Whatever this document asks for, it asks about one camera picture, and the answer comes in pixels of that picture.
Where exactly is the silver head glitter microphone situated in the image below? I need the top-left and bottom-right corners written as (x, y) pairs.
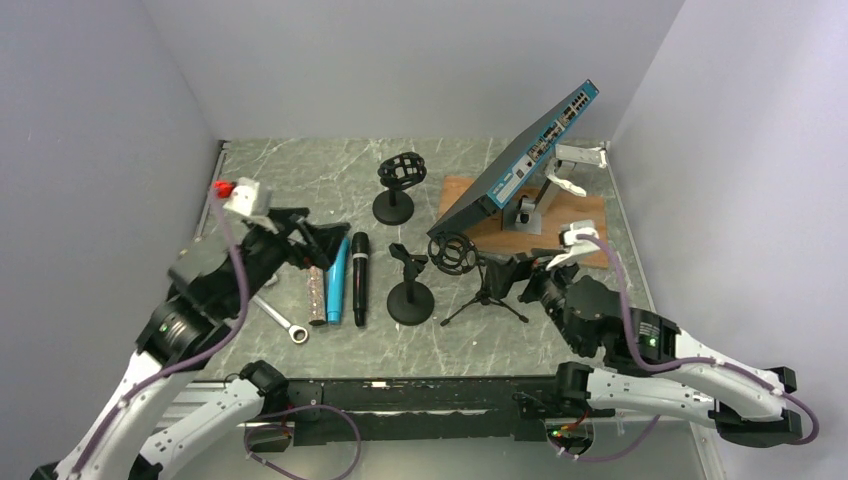
top-left (307, 266), bottom-right (327, 327)

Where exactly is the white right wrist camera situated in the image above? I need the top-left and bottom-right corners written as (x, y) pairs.
top-left (545, 220), bottom-right (600, 271)

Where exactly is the blue network switch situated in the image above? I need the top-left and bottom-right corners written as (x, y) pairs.
top-left (427, 79), bottom-right (599, 238)

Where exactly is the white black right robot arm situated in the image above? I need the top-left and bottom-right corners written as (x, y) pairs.
top-left (484, 252), bottom-right (815, 448)

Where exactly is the black microphone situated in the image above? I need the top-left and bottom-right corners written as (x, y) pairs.
top-left (351, 231), bottom-right (370, 328)

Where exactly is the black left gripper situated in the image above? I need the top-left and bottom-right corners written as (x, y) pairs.
top-left (223, 207), bottom-right (352, 315)

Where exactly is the black round base stand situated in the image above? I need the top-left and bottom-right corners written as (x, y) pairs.
top-left (372, 152), bottom-right (427, 226)

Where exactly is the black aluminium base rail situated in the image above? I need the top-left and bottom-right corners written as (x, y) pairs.
top-left (158, 376), bottom-right (664, 446)

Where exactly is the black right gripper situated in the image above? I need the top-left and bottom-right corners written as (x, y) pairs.
top-left (484, 246), bottom-right (586, 353)

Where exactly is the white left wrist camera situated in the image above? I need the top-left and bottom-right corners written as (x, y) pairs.
top-left (223, 177), bottom-right (278, 233)

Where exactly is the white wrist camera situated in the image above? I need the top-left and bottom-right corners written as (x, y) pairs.
top-left (223, 177), bottom-right (278, 233)
top-left (545, 220), bottom-right (600, 271)

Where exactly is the silver ratchet wrench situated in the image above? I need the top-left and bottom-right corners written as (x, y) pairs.
top-left (252, 295), bottom-right (309, 345)

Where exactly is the wooden board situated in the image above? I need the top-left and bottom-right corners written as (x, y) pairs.
top-left (437, 175), bottom-right (609, 270)

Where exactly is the black clip microphone stand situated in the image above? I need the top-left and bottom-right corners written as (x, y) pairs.
top-left (387, 243), bottom-right (435, 326)

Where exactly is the grey metal bracket stand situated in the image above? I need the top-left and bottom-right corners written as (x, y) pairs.
top-left (502, 142), bottom-right (609, 235)

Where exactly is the blue microphone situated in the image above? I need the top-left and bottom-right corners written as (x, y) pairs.
top-left (325, 237), bottom-right (350, 325)

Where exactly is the black tripod shock mount stand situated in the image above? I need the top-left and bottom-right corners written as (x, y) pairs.
top-left (427, 231), bottom-right (529, 327)

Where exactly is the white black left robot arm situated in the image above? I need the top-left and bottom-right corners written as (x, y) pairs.
top-left (34, 207), bottom-right (350, 479)

